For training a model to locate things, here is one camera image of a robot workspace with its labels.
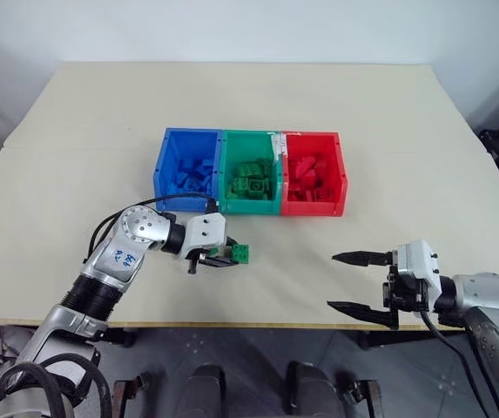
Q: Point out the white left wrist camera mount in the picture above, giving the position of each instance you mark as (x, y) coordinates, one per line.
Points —
(205, 231)

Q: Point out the blue toy building block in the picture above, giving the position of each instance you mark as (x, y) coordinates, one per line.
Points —
(200, 183)
(207, 163)
(177, 185)
(186, 167)

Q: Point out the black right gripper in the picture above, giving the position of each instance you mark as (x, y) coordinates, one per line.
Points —
(401, 291)

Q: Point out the blue plastic bin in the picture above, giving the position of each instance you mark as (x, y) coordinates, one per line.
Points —
(188, 143)

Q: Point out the dark rounded shape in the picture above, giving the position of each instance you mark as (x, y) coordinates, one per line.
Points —
(203, 392)
(314, 392)

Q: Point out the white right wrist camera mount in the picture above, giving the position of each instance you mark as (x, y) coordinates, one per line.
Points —
(419, 261)

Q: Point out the green toy building block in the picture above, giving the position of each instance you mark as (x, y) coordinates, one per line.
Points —
(241, 253)
(247, 170)
(237, 188)
(259, 187)
(265, 167)

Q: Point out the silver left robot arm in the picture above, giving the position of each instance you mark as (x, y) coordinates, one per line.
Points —
(114, 261)

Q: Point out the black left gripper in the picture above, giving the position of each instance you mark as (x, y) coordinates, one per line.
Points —
(197, 257)

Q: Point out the black table frame bar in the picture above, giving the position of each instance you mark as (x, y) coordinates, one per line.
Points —
(379, 339)

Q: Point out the white paper label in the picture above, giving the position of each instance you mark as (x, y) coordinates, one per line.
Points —
(279, 146)

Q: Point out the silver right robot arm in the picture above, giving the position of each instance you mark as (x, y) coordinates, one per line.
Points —
(488, 305)

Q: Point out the green plastic bin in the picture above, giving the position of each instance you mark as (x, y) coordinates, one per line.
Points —
(249, 143)

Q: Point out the red toy building block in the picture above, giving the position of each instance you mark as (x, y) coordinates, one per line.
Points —
(300, 188)
(305, 165)
(322, 169)
(324, 193)

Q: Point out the brown metal bracket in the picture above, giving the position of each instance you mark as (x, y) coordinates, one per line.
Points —
(367, 398)
(127, 398)

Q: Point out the red plastic bin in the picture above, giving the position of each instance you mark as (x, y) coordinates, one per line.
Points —
(310, 146)

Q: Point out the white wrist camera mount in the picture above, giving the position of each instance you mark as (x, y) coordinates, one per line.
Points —
(205, 231)
(419, 261)

